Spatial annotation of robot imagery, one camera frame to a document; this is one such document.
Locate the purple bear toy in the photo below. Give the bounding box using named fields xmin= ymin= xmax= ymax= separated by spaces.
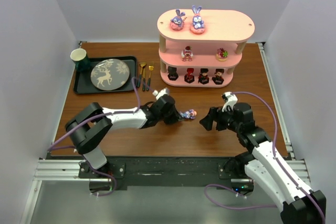
xmin=180 ymin=109 xmax=197 ymax=120

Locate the black helmet figurine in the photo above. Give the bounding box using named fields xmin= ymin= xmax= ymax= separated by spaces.
xmin=167 ymin=66 xmax=178 ymax=81

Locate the brown-haired red figurine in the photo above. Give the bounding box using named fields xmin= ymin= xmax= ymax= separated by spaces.
xmin=212 ymin=69 xmax=225 ymax=85

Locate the red head figurine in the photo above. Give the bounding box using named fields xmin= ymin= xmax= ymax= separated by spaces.
xmin=184 ymin=68 xmax=195 ymax=84

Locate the black-haired ninja figurine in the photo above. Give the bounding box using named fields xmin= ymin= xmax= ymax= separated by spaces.
xmin=198 ymin=68 xmax=209 ymax=84

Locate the strawberry cake toy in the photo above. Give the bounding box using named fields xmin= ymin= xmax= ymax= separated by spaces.
xmin=181 ymin=46 xmax=193 ymax=61

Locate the pink donut toy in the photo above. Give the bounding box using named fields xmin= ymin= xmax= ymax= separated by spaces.
xmin=215 ymin=48 xmax=228 ymax=62

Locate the pink bunny toy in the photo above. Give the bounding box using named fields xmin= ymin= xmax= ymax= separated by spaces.
xmin=170 ymin=9 xmax=186 ymax=31

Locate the purple octopus orange hat toy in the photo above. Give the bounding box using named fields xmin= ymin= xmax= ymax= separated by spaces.
xmin=190 ymin=5 xmax=205 ymax=35

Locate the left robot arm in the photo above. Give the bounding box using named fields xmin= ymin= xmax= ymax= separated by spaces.
xmin=65 ymin=94 xmax=183 ymax=170

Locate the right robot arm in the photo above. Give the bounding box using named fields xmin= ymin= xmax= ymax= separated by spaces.
xmin=200 ymin=103 xmax=326 ymax=223

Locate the pink three-tier shelf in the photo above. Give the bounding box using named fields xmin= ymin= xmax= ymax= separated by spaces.
xmin=157 ymin=9 xmax=255 ymax=88

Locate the black rectangular tray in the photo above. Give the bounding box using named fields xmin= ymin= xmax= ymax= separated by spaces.
xmin=73 ymin=56 xmax=138 ymax=94

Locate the grey deer plate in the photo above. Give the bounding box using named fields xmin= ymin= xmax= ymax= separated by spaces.
xmin=90 ymin=58 xmax=130 ymax=91

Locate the dark green cup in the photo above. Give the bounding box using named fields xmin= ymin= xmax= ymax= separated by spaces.
xmin=70 ymin=48 xmax=91 ymax=72

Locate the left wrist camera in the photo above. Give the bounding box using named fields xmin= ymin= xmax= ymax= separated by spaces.
xmin=152 ymin=88 xmax=170 ymax=100

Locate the gold fork green handle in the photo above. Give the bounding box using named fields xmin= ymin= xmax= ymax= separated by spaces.
xmin=146 ymin=62 xmax=154 ymax=91

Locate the gold knife green handle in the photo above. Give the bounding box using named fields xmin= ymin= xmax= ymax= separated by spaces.
xmin=142 ymin=67 xmax=146 ymax=92

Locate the gold spoon green handle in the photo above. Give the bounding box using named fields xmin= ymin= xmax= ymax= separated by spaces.
xmin=136 ymin=62 xmax=146 ymax=88

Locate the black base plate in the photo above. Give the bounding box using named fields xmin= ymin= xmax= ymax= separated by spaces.
xmin=78 ymin=156 xmax=263 ymax=192

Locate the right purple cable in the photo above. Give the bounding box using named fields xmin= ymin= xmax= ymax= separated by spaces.
xmin=204 ymin=91 xmax=326 ymax=224

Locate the aluminium frame rail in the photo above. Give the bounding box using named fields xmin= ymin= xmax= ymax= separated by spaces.
xmin=19 ymin=158 xmax=90 ymax=224

